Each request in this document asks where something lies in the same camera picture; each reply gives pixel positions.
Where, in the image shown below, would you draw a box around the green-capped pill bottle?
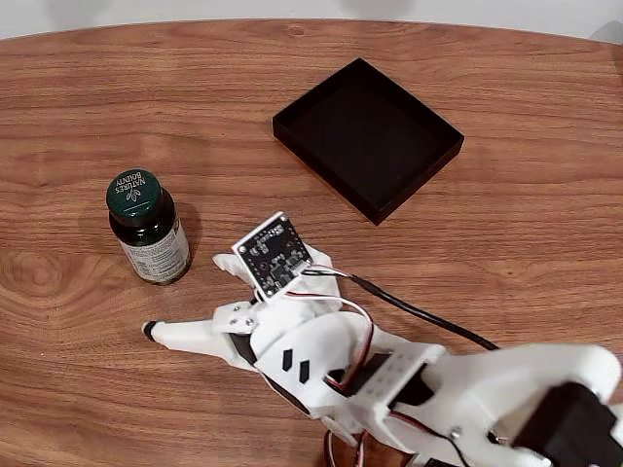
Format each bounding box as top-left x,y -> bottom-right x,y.
105,169 -> 192,286

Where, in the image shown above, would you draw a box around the shallow black box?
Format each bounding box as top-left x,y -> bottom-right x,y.
272,56 -> 465,227

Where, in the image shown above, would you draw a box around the camera board on white bracket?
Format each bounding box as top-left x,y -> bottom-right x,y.
230,210 -> 342,304

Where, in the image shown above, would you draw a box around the gripper servo wire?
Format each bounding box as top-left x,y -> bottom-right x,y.
284,289 -> 377,391

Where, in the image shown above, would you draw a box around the wrist servo wire loop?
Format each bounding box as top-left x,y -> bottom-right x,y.
322,430 -> 371,467

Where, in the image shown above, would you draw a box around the black camera cable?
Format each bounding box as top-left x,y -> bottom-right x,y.
301,266 -> 500,352

